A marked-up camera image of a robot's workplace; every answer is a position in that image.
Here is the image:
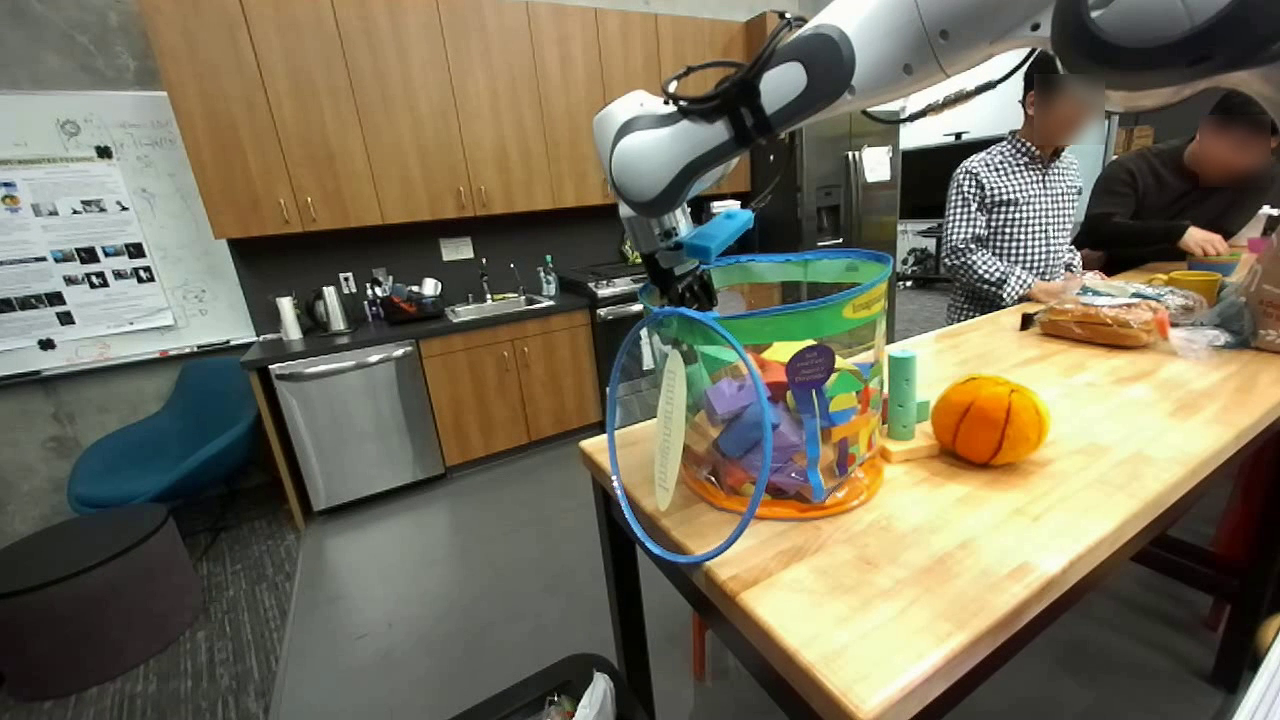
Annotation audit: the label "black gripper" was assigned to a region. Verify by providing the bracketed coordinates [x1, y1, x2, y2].
[644, 247, 722, 311]

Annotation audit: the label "clear plastic block bag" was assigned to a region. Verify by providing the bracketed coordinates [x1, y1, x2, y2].
[600, 245, 895, 577]

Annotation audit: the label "clear plastic grocery bag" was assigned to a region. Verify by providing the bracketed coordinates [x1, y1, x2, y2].
[1204, 230, 1280, 360]

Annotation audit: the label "stainless oven range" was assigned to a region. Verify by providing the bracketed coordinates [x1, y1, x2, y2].
[581, 269, 656, 392]

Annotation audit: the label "stainless kitchen sink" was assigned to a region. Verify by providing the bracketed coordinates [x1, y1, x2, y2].
[440, 287, 562, 330]

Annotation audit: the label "lower wooden cabinets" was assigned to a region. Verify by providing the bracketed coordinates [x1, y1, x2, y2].
[417, 310, 609, 474]

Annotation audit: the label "stainless refrigerator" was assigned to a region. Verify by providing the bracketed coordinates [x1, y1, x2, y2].
[781, 120, 904, 260]

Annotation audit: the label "teal cylinder foam block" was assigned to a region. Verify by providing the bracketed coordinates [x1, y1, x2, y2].
[886, 350, 924, 444]

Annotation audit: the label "dark dishes pile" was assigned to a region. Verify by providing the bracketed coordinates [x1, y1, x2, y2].
[359, 269, 452, 330]

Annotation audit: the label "black kitchen countertop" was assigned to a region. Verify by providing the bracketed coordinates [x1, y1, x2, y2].
[249, 285, 649, 371]

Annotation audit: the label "orange plush pumpkin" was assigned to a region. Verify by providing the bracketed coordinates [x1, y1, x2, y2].
[929, 371, 1054, 474]

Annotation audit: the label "person in checkered shirt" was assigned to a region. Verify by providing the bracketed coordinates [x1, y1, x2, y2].
[936, 64, 1115, 326]

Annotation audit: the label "stainless steel dishwasher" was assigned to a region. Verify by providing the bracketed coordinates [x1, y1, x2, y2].
[264, 336, 450, 520]

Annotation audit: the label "white paper cup stack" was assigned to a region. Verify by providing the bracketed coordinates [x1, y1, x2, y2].
[274, 294, 310, 350]

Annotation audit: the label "bagged bread loaf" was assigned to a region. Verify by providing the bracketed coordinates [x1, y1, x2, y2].
[1028, 298, 1180, 357]

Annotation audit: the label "black waste bin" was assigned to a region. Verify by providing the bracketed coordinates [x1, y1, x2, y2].
[450, 650, 625, 720]

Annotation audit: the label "person in dark sweater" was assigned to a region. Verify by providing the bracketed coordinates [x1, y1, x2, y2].
[1071, 88, 1276, 280]

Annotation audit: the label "yellow green package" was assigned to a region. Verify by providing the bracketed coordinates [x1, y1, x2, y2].
[1153, 266, 1232, 310]

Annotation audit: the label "blue lounge chair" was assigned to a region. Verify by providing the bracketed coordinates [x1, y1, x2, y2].
[64, 351, 264, 520]

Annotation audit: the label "printed research poster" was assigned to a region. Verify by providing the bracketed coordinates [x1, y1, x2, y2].
[0, 156, 180, 357]

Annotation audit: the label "dark round ottoman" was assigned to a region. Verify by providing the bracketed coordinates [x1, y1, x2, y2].
[0, 499, 203, 705]

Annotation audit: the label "upper wooden wall cabinets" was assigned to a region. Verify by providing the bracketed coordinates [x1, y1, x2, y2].
[131, 0, 806, 245]

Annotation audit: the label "white wall whiteboard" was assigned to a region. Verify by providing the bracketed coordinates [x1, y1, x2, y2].
[0, 88, 260, 383]

